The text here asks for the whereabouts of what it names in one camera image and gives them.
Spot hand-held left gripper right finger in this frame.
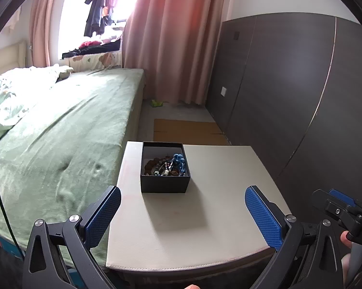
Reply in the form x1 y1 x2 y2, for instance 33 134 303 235
244 185 346 289

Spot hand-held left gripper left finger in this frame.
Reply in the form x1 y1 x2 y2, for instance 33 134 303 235
22 185 122 289

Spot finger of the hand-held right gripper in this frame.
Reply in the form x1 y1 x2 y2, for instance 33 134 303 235
310 189 361 228
329 189 357 208

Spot black jewelry box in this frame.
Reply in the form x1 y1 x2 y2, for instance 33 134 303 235
140 141 191 194

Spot brown seed bead bracelet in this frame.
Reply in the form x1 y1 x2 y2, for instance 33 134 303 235
144 157 169 176

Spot thin black bead bracelet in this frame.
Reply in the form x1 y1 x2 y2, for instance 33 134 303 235
157 161 181 177

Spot blue woven bracelet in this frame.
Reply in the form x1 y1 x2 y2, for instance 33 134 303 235
170 153 188 177

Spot person's right hand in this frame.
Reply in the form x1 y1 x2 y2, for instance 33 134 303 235
340 231 352 286

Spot white side table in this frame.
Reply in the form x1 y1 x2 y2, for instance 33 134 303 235
105 140 291 280

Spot bed with green sheet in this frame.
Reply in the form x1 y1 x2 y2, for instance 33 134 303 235
0 40 145 271

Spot flat brown cardboard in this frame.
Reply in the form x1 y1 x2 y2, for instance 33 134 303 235
153 119 230 145

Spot pale green quilt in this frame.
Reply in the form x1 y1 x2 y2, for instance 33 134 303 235
0 65 74 140

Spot floral cloth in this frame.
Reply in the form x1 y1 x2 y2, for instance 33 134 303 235
68 51 122 72

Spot pile of clothes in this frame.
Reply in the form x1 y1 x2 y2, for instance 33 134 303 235
62 36 121 59

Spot pink curtain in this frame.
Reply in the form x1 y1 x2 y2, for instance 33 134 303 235
121 0 230 106
29 0 76 67

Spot dark hanging clothes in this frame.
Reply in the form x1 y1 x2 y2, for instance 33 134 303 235
84 0 124 37

